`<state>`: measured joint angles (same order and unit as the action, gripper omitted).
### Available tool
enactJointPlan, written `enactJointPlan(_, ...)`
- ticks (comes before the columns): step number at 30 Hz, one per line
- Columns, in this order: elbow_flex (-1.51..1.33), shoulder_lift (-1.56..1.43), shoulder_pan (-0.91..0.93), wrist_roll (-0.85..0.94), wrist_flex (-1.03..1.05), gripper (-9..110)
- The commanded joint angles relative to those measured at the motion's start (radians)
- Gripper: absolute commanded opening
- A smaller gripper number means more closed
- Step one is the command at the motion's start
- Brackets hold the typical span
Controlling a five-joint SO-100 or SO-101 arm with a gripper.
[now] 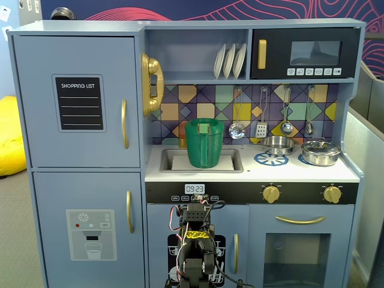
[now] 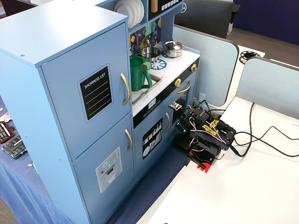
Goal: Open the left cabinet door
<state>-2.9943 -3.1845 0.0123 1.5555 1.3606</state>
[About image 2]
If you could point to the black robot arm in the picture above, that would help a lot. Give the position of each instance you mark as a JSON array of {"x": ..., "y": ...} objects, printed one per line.
[{"x": 205, "y": 144}]

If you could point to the green clear tool case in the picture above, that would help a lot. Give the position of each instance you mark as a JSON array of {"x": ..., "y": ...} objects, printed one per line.
[{"x": 15, "y": 148}]

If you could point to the small wooden piece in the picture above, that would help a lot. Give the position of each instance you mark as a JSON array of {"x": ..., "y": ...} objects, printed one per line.
[{"x": 30, "y": 165}]

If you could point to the blue oven door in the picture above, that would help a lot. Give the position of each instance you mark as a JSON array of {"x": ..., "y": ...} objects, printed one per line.
[{"x": 195, "y": 81}]

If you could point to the steel pot with lid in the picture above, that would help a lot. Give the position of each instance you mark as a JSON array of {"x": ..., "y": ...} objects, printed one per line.
[{"x": 172, "y": 47}]

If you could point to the black filament spool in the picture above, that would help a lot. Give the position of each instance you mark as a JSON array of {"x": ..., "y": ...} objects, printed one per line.
[{"x": 242, "y": 56}]

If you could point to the white plate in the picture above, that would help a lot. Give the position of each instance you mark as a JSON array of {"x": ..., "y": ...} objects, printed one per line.
[
  {"x": 133, "y": 14},
  {"x": 141, "y": 11},
  {"x": 122, "y": 8}
]

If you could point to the black toy microwave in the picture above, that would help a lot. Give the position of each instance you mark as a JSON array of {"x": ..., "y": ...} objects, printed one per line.
[{"x": 168, "y": 11}]

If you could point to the blue toy kitchen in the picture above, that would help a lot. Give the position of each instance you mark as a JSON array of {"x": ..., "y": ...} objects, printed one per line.
[{"x": 58, "y": 30}]

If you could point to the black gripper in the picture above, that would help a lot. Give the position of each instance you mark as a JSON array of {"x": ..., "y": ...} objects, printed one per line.
[{"x": 181, "y": 128}]

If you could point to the colourful patterned item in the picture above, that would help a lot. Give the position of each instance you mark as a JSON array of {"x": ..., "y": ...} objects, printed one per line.
[{"x": 4, "y": 116}]

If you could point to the black office furniture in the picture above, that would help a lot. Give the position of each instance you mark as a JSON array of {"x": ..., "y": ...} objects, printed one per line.
[{"x": 203, "y": 16}]

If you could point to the ice dispenser fridge door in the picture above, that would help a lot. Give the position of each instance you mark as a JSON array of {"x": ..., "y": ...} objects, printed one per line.
[{"x": 88, "y": 198}]

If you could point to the red black bit case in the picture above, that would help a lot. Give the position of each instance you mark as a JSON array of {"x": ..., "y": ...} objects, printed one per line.
[{"x": 5, "y": 133}]

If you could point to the green wooden block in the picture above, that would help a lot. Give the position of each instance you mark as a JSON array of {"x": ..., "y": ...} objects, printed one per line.
[{"x": 146, "y": 66}]

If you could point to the shopping list fridge door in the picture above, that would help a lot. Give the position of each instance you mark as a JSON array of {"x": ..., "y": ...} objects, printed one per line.
[{"x": 65, "y": 121}]

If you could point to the green plastic pitcher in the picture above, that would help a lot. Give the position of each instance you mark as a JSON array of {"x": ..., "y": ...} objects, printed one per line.
[{"x": 137, "y": 74}]

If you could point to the steel hanging ladle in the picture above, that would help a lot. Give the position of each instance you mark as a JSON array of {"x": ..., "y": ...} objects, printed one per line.
[{"x": 148, "y": 41}]

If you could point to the yellow label tag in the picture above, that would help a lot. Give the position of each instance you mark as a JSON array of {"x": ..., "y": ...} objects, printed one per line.
[{"x": 209, "y": 129}]

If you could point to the open steel pot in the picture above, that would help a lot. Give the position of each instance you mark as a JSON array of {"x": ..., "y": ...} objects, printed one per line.
[{"x": 149, "y": 56}]

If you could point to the light blue desk partition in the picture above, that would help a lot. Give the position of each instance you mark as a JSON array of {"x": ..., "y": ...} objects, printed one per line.
[
  {"x": 210, "y": 65},
  {"x": 268, "y": 86}
]

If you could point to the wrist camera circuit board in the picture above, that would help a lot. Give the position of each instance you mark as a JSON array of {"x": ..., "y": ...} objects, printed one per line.
[{"x": 174, "y": 105}]

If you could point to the blue textured mat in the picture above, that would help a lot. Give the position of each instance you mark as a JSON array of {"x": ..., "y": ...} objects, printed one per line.
[{"x": 23, "y": 186}]

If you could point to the red arm base clamp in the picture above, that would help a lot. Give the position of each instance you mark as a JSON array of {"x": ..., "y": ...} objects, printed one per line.
[{"x": 205, "y": 164}]

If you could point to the grey toy sink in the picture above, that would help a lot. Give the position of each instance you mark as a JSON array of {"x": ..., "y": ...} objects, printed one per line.
[{"x": 156, "y": 80}]

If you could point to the gold stove knob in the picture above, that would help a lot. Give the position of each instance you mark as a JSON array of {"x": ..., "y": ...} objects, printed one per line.
[
  {"x": 194, "y": 67},
  {"x": 178, "y": 82}
]

